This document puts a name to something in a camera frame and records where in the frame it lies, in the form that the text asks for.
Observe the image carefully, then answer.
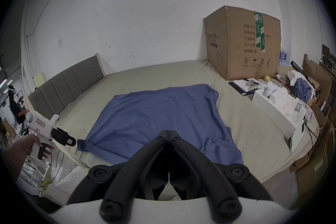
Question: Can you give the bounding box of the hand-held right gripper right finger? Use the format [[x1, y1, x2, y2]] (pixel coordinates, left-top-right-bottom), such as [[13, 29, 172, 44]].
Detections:
[[170, 130, 274, 223]]

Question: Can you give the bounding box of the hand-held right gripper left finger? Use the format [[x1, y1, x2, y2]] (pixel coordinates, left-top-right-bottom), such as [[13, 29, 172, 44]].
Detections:
[[66, 130, 172, 224]]

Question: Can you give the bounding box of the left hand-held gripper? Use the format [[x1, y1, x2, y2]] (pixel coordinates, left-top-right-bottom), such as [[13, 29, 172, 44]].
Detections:
[[26, 112, 77, 161]]

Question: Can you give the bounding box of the person's left forearm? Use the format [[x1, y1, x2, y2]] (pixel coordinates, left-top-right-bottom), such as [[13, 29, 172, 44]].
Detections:
[[0, 141, 25, 182]]

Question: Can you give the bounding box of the person's left hand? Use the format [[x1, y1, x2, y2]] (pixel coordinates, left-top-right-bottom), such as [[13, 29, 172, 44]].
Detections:
[[14, 134, 55, 161]]

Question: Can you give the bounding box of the grey padded headboard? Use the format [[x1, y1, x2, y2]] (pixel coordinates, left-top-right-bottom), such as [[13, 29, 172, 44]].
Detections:
[[27, 53, 106, 120]]

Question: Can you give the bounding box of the blue shirt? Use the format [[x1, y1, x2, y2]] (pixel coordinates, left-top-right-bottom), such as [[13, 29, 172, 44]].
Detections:
[[77, 83, 244, 166]]

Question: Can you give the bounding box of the long white box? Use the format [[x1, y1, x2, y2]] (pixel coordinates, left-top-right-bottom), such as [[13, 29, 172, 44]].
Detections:
[[252, 86, 307, 140]]

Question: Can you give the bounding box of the black clipboard with paper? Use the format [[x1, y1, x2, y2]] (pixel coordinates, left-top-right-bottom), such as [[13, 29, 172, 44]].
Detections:
[[228, 77, 266, 96]]

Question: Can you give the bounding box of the flat brown cardboard sheet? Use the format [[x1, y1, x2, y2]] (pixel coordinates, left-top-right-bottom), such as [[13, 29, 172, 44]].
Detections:
[[289, 123, 335, 198]]

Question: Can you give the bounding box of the pair of glasses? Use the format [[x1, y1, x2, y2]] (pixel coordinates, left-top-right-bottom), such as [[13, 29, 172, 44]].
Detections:
[[245, 79, 260, 90]]

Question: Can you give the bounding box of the white hand controller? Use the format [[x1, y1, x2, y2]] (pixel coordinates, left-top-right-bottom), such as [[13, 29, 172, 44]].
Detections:
[[262, 83, 277, 97]]

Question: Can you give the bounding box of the bed with beige sheet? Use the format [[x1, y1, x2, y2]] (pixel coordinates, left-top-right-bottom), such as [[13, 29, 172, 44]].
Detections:
[[54, 59, 320, 208]]

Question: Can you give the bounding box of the bunched dark blue garment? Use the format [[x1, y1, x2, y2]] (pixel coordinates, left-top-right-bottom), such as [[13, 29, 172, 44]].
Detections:
[[291, 78, 316, 103]]

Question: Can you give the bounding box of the large brown cardboard carton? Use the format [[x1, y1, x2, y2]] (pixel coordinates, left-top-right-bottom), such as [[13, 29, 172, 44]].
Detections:
[[203, 6, 282, 81]]

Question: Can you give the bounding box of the pack of water bottles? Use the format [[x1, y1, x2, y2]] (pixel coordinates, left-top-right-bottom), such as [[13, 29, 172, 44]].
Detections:
[[278, 47, 290, 67]]

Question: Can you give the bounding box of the open brown cardboard box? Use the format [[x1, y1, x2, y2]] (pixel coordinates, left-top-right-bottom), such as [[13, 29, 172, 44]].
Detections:
[[302, 53, 336, 124]]

